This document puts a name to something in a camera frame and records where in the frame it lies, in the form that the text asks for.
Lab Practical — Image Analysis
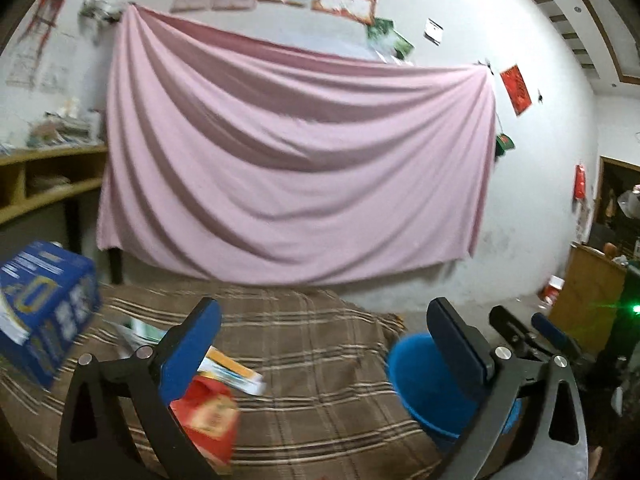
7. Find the white red cup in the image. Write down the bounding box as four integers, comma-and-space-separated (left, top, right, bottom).
542, 276, 565, 307

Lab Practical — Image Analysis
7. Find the blue cardboard box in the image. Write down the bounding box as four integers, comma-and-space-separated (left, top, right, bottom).
0, 240, 101, 391

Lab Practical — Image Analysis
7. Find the wooden cabinet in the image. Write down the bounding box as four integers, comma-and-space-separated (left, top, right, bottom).
547, 242, 628, 356

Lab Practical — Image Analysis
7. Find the wooden wall shelf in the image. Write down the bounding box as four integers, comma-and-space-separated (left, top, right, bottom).
0, 144, 123, 286

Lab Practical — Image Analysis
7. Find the pile of books and papers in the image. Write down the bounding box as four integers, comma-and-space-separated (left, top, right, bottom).
0, 97, 106, 153

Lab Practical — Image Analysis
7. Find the pink hanging cloth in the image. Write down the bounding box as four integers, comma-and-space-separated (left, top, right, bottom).
96, 2, 498, 286

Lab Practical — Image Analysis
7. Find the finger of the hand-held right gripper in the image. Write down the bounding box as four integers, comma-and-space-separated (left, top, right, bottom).
489, 305, 538, 356
531, 312, 596, 361

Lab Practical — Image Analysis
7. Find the blue plastic bucket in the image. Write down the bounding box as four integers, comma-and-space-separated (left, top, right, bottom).
386, 331, 523, 453

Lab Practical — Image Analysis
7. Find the white orange paper packet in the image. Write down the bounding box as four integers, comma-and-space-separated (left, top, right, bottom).
197, 346, 266, 395

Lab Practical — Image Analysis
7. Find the red snack packet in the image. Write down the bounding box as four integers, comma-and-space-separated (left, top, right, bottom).
170, 377, 240, 466

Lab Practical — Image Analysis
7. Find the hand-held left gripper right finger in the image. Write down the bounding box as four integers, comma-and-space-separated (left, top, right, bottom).
426, 296, 590, 480

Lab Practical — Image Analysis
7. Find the wooden door frame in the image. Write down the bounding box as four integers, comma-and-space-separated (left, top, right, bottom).
592, 156, 640, 251

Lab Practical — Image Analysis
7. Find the green wall poster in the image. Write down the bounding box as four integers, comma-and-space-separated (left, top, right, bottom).
366, 17, 415, 63

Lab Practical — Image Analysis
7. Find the brown plaid blanket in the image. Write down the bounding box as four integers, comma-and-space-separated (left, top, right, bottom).
0, 282, 446, 480

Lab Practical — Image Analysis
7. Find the red paper wall decoration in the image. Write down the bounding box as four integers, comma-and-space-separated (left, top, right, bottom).
500, 64, 532, 117

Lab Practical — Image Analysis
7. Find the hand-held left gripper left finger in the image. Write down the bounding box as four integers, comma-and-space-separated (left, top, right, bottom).
56, 296, 223, 480

